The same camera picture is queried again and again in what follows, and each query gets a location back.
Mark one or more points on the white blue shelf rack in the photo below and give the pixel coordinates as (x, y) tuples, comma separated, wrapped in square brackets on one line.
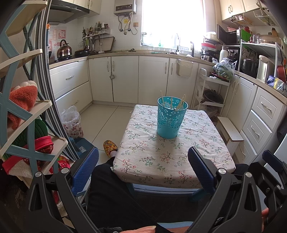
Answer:
[(28, 144)]

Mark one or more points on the wall water heater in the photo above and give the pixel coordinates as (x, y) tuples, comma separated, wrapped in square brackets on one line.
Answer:
[(125, 7)]

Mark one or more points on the orange plush toy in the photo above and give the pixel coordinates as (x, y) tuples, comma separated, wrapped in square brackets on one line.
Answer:
[(24, 95)]

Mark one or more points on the white thermos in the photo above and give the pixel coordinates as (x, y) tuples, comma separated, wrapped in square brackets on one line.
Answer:
[(224, 53)]

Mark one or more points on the white trolley shelf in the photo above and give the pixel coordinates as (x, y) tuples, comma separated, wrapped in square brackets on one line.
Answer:
[(210, 92)]

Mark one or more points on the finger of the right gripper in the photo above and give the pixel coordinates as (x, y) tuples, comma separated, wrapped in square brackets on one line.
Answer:
[(273, 164)]

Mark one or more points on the copper kettle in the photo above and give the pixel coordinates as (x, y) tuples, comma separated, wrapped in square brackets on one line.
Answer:
[(65, 51)]

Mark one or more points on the blue dustpan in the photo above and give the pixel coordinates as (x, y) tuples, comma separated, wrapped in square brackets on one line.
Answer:
[(81, 146)]

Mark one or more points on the teal perforated basket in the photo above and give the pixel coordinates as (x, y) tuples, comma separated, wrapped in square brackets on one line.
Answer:
[(169, 120)]

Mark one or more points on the person left hand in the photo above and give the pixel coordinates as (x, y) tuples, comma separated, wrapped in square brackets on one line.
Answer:
[(148, 229)]

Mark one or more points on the floral tablecloth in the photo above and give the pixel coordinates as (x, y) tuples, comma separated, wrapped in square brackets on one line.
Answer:
[(143, 157)]

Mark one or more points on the green vegetable bag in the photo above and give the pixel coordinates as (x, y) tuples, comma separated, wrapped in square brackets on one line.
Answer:
[(225, 69)]

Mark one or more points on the person right hand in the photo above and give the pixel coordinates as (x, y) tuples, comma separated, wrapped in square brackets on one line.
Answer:
[(264, 215)]

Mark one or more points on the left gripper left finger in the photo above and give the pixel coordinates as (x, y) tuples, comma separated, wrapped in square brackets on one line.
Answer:
[(42, 213)]

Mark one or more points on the white step stool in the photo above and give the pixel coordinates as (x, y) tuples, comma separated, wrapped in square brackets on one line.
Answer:
[(231, 136)]

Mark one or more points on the yellow slipper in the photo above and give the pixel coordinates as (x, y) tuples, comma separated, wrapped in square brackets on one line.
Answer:
[(110, 148)]

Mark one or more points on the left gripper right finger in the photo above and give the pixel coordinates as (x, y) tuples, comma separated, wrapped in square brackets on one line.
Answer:
[(234, 205)]

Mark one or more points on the range hood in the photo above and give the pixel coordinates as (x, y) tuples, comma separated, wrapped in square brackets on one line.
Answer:
[(66, 11)]

